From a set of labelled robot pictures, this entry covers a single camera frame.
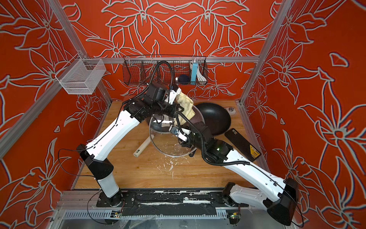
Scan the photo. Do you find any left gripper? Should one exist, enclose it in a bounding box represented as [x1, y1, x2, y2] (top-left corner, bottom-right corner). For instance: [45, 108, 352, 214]
[153, 99, 186, 119]

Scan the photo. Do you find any yellow cloth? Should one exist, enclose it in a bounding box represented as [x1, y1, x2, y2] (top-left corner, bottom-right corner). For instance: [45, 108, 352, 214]
[175, 93, 195, 120]

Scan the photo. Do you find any glass pot lid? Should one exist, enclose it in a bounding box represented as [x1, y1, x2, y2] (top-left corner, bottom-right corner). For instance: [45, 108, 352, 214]
[150, 118, 196, 157]

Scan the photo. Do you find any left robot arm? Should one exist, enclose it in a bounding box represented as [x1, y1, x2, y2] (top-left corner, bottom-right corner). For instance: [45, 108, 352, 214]
[77, 81, 184, 207]

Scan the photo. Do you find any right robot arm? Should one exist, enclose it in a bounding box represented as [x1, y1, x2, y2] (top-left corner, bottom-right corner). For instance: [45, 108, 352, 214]
[170, 111, 299, 226]

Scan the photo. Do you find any blue round object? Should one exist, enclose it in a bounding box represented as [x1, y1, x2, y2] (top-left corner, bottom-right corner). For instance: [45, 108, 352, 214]
[177, 74, 191, 85]

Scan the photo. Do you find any black frying pan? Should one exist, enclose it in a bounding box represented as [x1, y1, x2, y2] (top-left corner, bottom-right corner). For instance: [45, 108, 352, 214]
[190, 103, 234, 163]

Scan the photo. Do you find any light blue white brush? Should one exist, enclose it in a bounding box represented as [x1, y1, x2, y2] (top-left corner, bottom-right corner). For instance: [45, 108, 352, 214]
[190, 59, 207, 85]

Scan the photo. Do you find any black plate with warning label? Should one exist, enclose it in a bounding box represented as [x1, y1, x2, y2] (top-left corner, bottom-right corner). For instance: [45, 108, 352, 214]
[225, 128, 262, 162]

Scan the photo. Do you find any clear plastic basket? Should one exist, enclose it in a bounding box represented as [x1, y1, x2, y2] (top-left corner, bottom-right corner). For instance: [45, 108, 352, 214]
[57, 59, 106, 95]

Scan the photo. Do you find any pan with white-handled lid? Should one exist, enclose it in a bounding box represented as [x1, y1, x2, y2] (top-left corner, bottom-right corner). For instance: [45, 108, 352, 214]
[146, 114, 173, 135]

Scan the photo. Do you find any black wire basket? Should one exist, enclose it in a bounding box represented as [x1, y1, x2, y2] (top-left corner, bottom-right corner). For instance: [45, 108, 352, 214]
[123, 54, 208, 86]

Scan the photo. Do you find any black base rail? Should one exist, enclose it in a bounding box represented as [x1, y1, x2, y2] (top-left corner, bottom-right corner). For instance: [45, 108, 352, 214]
[96, 188, 249, 218]

